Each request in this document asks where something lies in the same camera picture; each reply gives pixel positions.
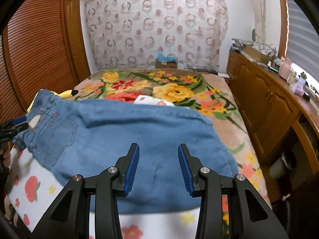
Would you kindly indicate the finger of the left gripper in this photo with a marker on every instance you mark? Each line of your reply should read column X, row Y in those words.
column 7, row 134
column 13, row 122

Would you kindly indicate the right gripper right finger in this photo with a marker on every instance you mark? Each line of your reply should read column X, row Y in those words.
column 249, row 215

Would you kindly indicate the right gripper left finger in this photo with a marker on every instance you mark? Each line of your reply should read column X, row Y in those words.
column 68, row 215

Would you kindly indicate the blue denim pants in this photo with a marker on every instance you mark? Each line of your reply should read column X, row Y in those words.
column 88, row 136

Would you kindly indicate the left hand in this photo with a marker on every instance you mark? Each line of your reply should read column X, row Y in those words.
column 5, row 154

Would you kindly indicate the white strawberry print sheet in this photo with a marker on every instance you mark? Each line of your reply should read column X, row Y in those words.
column 32, row 187

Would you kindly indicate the yellow plush toy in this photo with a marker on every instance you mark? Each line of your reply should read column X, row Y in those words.
column 65, row 95

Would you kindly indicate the grey waste bin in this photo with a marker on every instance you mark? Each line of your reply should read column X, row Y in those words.
column 284, row 164

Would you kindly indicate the wooden louvered wardrobe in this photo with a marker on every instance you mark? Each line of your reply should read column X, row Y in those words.
column 41, row 47

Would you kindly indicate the wooden sideboard cabinet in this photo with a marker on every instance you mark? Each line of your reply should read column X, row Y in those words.
column 270, row 109

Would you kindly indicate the floral brown blanket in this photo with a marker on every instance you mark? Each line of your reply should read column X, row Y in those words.
column 206, row 93

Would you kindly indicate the circle patterned lace curtain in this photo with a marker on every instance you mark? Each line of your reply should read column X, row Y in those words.
column 130, row 33

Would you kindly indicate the small potted plant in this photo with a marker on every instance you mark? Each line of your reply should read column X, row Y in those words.
column 302, row 79

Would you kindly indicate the pink bottle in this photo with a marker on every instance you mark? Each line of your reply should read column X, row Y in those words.
column 285, row 68

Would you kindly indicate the cardboard box with blue item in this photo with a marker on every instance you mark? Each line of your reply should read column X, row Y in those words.
column 162, row 61

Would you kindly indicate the brown cardboard box on cabinet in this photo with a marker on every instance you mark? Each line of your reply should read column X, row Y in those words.
column 255, row 56

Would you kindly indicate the striped window blind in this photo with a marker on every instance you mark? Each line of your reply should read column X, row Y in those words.
column 302, row 46

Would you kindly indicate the beige side curtain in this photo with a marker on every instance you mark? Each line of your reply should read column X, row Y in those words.
column 259, row 8

